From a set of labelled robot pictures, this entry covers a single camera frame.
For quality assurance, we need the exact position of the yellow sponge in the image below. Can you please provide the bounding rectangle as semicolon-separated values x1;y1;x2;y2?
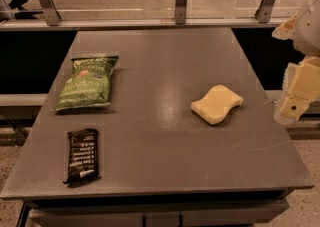
191;85;244;125

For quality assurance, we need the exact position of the green chips bag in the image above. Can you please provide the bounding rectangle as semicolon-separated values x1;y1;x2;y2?
54;53;119;111

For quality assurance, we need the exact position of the middle metal bracket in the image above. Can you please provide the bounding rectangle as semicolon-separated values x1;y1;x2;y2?
174;0;187;24

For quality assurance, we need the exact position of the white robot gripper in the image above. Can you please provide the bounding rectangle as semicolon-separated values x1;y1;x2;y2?
272;0;320;125

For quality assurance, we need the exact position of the left metal bracket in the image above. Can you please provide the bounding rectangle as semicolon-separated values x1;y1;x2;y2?
39;0;61;26

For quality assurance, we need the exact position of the black snack bar wrapper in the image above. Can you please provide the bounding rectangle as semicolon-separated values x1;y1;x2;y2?
64;128;99;185

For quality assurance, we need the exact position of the grey table cabinet base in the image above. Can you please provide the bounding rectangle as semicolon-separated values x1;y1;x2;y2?
16;190;289;227

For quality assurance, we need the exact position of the metal rail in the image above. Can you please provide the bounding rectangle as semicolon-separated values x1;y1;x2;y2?
0;17;286;31

